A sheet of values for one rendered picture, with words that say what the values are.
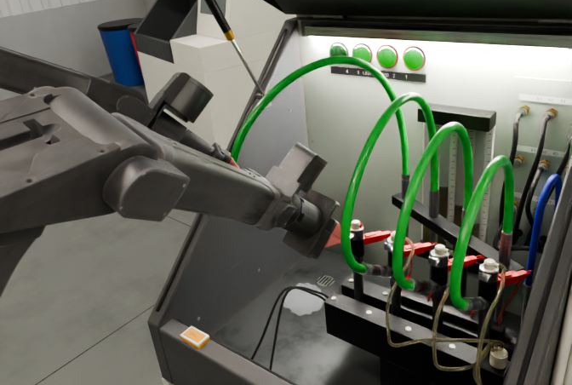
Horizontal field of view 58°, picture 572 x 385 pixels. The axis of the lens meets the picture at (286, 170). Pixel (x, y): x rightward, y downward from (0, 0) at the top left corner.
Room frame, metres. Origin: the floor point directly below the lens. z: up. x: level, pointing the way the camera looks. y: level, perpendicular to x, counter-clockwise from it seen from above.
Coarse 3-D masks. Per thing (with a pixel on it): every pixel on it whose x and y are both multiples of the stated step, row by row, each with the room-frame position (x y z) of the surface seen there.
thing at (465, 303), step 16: (496, 160) 0.63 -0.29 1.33; (512, 176) 0.68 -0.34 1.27; (480, 192) 0.58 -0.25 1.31; (512, 192) 0.69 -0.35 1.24; (512, 208) 0.70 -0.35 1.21; (464, 224) 0.56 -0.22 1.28; (464, 240) 0.54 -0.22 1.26; (464, 256) 0.54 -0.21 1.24; (464, 304) 0.55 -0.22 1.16; (480, 304) 0.59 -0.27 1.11
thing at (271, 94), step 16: (320, 64) 0.86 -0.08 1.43; (336, 64) 0.88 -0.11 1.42; (352, 64) 0.89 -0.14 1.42; (368, 64) 0.91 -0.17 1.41; (288, 80) 0.83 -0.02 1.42; (384, 80) 0.92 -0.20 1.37; (272, 96) 0.82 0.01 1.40; (256, 112) 0.80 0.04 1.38; (400, 112) 0.94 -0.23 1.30; (400, 128) 0.94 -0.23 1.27; (240, 144) 0.79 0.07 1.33
